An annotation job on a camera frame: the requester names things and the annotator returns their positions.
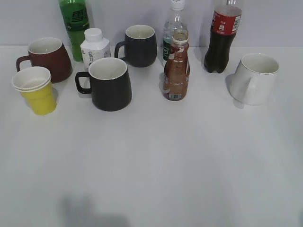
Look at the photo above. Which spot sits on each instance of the brown tea drink bottle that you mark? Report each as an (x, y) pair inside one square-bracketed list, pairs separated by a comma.
[(177, 68)]

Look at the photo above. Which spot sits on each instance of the yellow paper cup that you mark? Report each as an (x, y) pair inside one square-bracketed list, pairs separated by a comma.
[(34, 85)]

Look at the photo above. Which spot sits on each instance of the black ceramic mug front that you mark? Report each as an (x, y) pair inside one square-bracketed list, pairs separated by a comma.
[(107, 81)]

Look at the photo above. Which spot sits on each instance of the dark grey ceramic mug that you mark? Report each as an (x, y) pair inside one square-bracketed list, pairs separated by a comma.
[(140, 46)]

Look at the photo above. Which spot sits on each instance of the small white milk bottle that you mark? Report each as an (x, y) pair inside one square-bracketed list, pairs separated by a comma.
[(94, 47)]

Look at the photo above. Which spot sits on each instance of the clear water bottle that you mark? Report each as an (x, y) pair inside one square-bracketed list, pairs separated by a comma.
[(175, 20)]

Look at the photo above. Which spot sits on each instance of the white ceramic mug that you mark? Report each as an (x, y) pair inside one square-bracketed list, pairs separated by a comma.
[(253, 79)]

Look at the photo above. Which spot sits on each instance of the dark red ceramic mug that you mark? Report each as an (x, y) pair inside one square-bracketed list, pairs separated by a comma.
[(50, 53)]

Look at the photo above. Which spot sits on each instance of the cola bottle red label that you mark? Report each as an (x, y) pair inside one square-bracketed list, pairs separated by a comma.
[(224, 27)]

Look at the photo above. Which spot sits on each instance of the green soda bottle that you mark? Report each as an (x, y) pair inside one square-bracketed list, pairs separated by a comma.
[(76, 20)]

